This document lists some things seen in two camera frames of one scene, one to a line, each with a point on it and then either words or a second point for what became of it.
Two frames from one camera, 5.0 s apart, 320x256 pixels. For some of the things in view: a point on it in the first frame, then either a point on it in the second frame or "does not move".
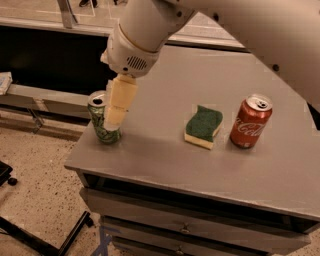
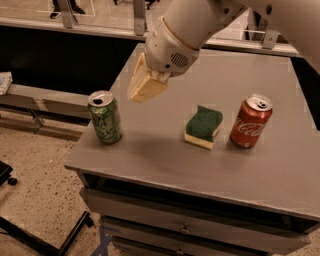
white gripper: [129, 53] to [165, 50]
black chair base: [36, 243] does not move
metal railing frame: [67, 23] does not move
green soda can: [96, 107] does not move
